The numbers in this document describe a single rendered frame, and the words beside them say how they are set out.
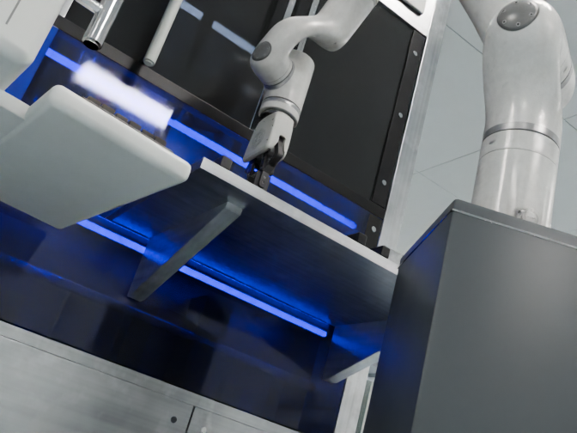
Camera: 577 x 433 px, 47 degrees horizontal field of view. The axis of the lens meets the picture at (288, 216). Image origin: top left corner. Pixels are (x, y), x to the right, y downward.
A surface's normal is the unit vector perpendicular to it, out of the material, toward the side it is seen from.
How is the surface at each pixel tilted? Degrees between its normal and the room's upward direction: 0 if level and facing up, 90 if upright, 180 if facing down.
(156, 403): 90
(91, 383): 90
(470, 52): 180
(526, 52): 128
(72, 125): 180
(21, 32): 90
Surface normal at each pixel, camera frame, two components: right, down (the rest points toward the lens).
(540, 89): -0.13, -0.07
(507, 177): -0.41, -0.47
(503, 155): -0.59, -0.47
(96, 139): -0.26, 0.88
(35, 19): 0.63, -0.15
